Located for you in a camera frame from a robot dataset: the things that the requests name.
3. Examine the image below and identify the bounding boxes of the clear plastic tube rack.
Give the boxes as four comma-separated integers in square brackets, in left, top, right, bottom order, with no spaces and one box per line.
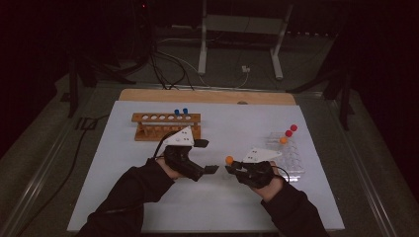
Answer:
[266,131,305,183]

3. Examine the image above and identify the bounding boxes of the grey metal stand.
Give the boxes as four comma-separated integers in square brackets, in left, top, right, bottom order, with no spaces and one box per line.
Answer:
[197,0,294,81]

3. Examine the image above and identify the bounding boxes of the white floor cable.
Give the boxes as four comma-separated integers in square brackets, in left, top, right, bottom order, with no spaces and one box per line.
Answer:
[157,37,250,89]

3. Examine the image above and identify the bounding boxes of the black power strip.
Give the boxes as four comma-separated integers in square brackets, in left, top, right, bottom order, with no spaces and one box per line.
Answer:
[286,31,340,39]

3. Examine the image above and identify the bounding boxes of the white table mat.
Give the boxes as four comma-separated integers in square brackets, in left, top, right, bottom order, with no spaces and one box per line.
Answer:
[67,100,346,233]

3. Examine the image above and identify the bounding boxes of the person's right hand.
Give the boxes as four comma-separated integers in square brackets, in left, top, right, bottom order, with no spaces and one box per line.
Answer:
[260,160,287,202]

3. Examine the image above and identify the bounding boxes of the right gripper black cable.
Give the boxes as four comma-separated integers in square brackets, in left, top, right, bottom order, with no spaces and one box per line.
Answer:
[272,165,292,184]

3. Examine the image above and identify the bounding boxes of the wooden test tube rack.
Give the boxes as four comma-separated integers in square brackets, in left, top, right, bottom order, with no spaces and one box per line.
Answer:
[130,112,203,143]

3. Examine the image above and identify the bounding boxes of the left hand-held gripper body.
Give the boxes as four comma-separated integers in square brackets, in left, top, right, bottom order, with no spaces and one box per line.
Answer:
[162,125,208,183]

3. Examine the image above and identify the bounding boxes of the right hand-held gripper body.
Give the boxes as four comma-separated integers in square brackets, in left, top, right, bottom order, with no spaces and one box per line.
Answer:
[229,147,284,190]

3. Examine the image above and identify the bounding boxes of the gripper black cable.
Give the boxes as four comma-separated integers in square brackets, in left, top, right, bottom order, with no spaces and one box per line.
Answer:
[272,165,292,184]
[153,130,181,160]

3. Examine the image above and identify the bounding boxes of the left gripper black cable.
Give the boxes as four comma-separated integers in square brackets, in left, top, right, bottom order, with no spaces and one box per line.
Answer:
[153,130,181,160]

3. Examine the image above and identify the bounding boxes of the person's left hand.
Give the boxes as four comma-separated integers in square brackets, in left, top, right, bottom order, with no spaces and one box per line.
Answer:
[155,157,189,182]

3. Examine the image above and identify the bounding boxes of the long black floor cable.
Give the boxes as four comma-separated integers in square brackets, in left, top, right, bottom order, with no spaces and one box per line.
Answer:
[14,113,112,237]

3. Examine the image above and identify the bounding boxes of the black tripod stand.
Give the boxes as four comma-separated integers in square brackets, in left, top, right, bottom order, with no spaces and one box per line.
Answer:
[59,48,136,119]
[286,63,356,131]

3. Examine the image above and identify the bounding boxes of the black cable bundle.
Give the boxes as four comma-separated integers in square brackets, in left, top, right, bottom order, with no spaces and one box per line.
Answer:
[131,0,196,91]

